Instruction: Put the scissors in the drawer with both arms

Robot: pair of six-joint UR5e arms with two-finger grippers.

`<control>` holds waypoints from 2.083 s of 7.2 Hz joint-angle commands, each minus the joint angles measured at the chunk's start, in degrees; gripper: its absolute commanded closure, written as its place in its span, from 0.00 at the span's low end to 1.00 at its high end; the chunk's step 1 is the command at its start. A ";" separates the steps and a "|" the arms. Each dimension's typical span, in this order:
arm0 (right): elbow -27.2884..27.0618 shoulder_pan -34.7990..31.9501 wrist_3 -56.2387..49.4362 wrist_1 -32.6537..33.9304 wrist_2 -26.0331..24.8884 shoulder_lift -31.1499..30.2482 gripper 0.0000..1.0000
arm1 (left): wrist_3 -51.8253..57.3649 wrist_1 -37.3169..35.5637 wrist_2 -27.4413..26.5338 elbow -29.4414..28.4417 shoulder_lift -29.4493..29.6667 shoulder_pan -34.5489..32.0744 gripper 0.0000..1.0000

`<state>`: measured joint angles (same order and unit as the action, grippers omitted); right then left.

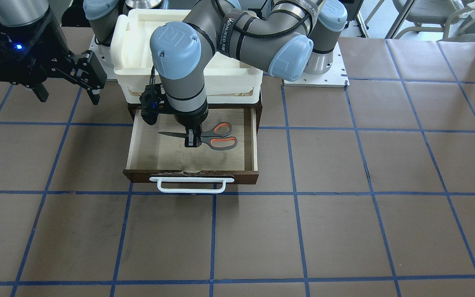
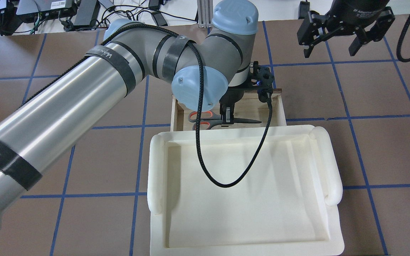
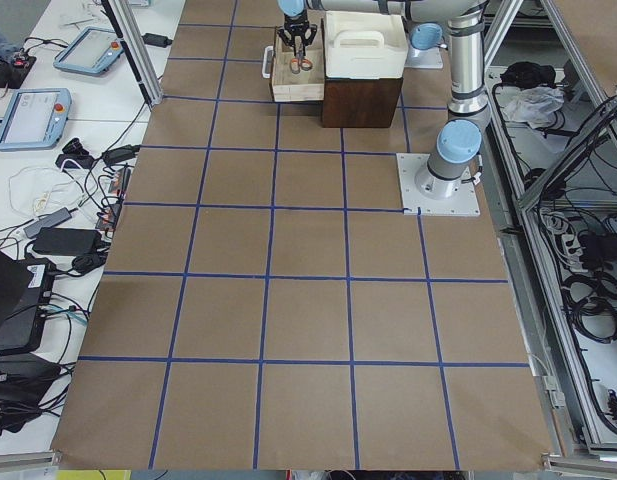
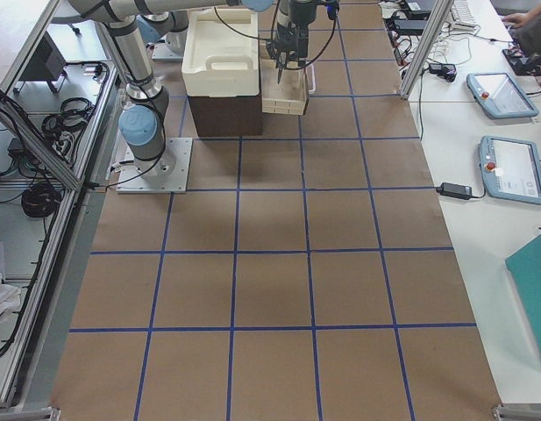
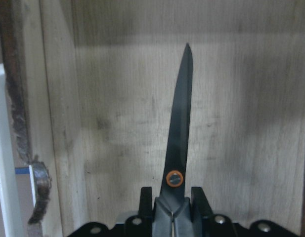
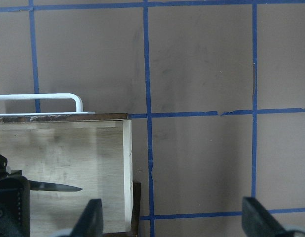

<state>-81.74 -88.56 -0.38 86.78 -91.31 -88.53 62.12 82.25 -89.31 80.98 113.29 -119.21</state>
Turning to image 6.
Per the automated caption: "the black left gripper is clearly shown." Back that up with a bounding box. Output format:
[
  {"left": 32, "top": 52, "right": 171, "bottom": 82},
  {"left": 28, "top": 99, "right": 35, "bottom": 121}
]
[{"left": 0, "top": 154, "right": 30, "bottom": 237}]

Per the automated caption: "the white drawer handle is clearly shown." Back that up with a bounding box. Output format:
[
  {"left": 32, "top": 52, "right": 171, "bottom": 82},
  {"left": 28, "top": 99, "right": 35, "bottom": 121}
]
[{"left": 0, "top": 93, "right": 96, "bottom": 116}]

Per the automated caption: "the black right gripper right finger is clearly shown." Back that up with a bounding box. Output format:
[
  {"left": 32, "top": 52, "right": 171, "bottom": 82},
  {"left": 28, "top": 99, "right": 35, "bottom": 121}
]
[{"left": 242, "top": 197, "right": 287, "bottom": 237}]

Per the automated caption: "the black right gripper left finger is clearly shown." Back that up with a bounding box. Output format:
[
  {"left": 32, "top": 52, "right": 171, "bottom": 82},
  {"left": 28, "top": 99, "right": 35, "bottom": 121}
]
[{"left": 71, "top": 199, "right": 103, "bottom": 237}]

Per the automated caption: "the dark wooden drawer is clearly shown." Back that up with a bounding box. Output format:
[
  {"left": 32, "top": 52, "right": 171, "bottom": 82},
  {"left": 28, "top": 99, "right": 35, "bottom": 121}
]
[{"left": 0, "top": 113, "right": 141, "bottom": 237}]

